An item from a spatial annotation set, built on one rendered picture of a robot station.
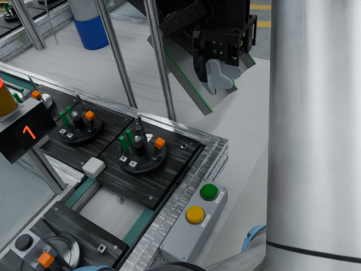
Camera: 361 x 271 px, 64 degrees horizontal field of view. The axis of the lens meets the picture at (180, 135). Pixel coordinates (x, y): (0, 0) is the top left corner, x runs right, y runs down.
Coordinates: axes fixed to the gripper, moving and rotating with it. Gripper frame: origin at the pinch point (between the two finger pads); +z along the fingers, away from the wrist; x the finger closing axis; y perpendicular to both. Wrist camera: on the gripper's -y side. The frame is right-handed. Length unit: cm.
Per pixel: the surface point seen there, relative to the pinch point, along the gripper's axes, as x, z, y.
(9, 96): -22.7, -5.5, -29.7
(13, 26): 38, 26, -144
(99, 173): -15.5, 26.3, -27.6
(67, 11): 70, 31, -137
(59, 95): 5, 26, -67
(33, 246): -38.6, 14.8, -18.1
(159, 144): -5.9, 16.5, -11.8
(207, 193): -7.5, 26.1, 1.6
